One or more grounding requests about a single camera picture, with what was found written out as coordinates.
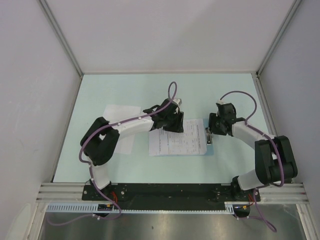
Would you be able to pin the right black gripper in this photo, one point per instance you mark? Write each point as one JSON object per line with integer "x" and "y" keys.
{"x": 213, "y": 117}

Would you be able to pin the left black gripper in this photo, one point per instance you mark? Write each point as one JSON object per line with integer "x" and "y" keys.
{"x": 177, "y": 127}

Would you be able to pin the metal clipboard clip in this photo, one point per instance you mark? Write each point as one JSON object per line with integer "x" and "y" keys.
{"x": 208, "y": 136}

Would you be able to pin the light blue clipboard folder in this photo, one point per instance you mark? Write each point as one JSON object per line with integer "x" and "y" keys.
{"x": 211, "y": 150}

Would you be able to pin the printed paper sheet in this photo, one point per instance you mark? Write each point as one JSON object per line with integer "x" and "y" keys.
{"x": 177, "y": 140}

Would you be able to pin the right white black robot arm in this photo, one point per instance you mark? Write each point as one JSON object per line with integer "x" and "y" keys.
{"x": 274, "y": 160}

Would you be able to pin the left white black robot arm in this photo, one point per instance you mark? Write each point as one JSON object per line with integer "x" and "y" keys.
{"x": 99, "y": 143}

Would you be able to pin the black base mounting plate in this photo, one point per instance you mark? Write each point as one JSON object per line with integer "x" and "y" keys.
{"x": 176, "y": 196}

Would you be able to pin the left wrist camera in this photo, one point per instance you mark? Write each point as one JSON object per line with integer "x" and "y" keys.
{"x": 178, "y": 101}

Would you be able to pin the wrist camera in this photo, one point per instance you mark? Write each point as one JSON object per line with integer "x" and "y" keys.
{"x": 220, "y": 102}
{"x": 178, "y": 101}

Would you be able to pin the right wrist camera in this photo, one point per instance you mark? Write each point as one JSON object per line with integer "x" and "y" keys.
{"x": 220, "y": 102}

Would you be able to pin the right aluminium side rail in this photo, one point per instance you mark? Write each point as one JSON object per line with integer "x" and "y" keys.
{"x": 264, "y": 104}

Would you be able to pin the left aluminium corner post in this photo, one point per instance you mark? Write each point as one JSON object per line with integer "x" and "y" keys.
{"x": 55, "y": 26}

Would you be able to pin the aluminium corner post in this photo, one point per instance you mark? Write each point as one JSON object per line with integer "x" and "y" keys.
{"x": 55, "y": 26}
{"x": 279, "y": 34}

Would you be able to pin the aluminium front rail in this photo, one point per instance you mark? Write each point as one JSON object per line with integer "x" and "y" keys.
{"x": 289, "y": 193}

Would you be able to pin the right aluminium corner post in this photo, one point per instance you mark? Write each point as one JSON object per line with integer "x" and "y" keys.
{"x": 279, "y": 34}

